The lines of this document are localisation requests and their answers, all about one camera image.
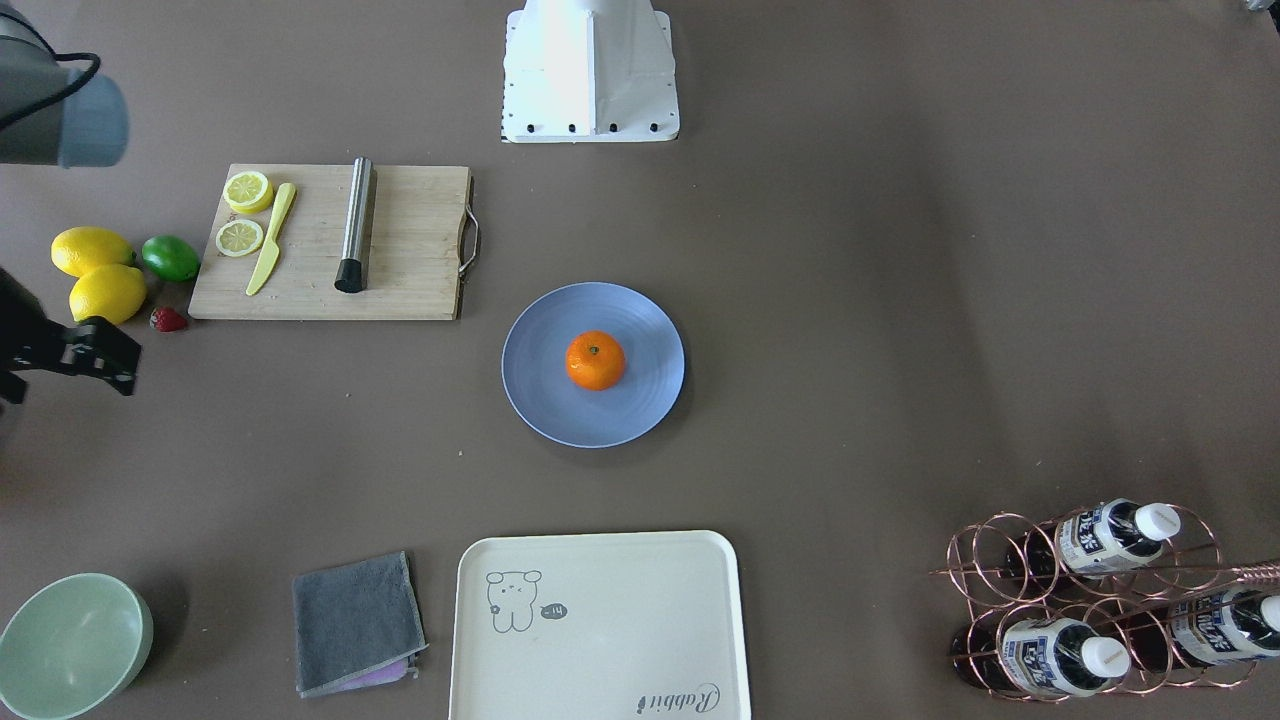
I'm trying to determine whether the wooden cutting board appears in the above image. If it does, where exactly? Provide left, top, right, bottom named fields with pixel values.
left=188, top=163, right=476, bottom=322

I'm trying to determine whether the steel muddler black tip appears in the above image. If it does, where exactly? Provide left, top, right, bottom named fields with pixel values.
left=334, top=156, right=378, bottom=293

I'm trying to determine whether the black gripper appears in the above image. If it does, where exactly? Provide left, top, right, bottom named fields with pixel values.
left=1, top=270, right=142, bottom=406

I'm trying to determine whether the blue round plate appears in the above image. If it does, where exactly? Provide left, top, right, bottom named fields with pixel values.
left=500, top=282, right=685, bottom=448

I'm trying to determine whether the dark drink bottle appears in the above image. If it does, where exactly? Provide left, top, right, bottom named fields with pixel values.
left=948, top=609, right=1132, bottom=702
left=1121, top=587, right=1279, bottom=671
left=1000, top=498, right=1181, bottom=591

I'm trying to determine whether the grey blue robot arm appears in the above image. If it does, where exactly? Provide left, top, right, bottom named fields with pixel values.
left=1, top=1, right=141, bottom=413

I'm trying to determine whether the copper wire bottle rack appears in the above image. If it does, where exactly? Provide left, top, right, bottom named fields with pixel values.
left=941, top=502, right=1277, bottom=696

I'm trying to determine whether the red strawberry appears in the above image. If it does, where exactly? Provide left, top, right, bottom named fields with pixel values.
left=148, top=306, right=189, bottom=333

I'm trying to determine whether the yellow plastic knife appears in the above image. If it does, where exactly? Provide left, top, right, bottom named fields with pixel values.
left=244, top=182, right=297, bottom=296

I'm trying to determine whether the yellow lemon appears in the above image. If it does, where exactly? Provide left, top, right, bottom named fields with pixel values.
left=68, top=264, right=147, bottom=325
left=50, top=225, right=134, bottom=278

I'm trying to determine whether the green lime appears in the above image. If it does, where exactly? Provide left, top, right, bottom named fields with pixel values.
left=140, top=234, right=201, bottom=282

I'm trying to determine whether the green bowl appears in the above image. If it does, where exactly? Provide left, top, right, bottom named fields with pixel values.
left=1, top=573, right=154, bottom=719

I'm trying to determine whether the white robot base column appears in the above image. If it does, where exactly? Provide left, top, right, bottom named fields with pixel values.
left=500, top=1, right=681, bottom=143

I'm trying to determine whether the lemon slice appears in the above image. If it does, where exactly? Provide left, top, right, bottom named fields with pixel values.
left=214, top=218, right=265, bottom=258
left=221, top=170, right=275, bottom=215

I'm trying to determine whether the grey folded cloth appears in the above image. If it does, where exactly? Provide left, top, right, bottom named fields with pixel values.
left=291, top=550, right=428, bottom=700

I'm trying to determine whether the cream rabbit tray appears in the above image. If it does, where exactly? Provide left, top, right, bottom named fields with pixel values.
left=448, top=530, right=753, bottom=719

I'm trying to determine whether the orange mandarin fruit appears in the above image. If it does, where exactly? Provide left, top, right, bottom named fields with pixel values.
left=564, top=329, right=627, bottom=392

